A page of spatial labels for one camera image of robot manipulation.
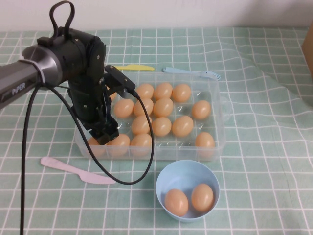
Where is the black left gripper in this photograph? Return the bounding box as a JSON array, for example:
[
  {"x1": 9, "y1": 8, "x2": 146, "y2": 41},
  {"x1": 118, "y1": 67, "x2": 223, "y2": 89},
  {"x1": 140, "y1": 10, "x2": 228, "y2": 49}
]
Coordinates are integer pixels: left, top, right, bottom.
[{"x1": 67, "y1": 75, "x2": 120, "y2": 146}]

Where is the clear plastic egg box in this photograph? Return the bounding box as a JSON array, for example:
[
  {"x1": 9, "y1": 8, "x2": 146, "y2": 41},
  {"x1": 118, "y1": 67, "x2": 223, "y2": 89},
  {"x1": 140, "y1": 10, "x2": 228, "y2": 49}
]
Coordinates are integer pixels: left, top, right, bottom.
[{"x1": 74, "y1": 72, "x2": 232, "y2": 162}]

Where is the brown cardboard box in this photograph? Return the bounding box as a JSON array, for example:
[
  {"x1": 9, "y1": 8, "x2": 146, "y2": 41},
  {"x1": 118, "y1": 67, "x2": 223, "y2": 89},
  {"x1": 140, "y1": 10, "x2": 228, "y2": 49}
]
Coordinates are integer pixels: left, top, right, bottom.
[{"x1": 301, "y1": 29, "x2": 313, "y2": 81}]

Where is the pink plastic knife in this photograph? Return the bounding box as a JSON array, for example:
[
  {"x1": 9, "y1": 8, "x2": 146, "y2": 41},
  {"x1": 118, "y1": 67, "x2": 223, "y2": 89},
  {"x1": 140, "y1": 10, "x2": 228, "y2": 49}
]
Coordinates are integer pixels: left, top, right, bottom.
[{"x1": 40, "y1": 157, "x2": 117, "y2": 185}]

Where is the yellow plastic knife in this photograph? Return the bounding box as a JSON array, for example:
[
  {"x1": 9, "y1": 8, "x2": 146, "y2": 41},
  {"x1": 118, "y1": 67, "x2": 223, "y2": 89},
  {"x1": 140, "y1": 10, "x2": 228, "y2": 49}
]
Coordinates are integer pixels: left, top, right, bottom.
[{"x1": 114, "y1": 64, "x2": 155, "y2": 71}]

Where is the light blue plastic bowl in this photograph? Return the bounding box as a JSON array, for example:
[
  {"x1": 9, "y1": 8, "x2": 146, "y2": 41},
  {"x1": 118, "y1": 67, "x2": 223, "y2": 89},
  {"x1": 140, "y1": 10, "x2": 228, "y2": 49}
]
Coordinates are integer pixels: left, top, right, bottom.
[{"x1": 156, "y1": 159, "x2": 220, "y2": 223}]

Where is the light blue plastic fork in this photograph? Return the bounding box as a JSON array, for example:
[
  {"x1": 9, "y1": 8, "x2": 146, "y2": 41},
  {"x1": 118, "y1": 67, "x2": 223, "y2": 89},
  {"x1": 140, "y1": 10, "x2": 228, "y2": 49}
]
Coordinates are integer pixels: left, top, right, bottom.
[{"x1": 162, "y1": 67, "x2": 222, "y2": 81}]

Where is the black camera cable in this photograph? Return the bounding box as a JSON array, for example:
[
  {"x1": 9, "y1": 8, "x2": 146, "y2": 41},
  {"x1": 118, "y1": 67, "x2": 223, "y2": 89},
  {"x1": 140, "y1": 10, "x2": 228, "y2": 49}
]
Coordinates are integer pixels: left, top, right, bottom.
[{"x1": 20, "y1": 83, "x2": 155, "y2": 235}]

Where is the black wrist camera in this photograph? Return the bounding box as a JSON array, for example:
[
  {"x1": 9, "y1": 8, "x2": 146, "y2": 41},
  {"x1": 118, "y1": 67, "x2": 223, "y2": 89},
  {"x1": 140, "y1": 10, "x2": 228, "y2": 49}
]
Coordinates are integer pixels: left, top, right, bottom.
[{"x1": 104, "y1": 65, "x2": 137, "y2": 95}]

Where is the black flat cable loop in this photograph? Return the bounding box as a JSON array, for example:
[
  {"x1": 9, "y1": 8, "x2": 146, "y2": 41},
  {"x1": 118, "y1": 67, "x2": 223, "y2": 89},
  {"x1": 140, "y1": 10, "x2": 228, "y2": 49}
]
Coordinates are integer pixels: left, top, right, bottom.
[{"x1": 49, "y1": 0, "x2": 75, "y2": 37}]

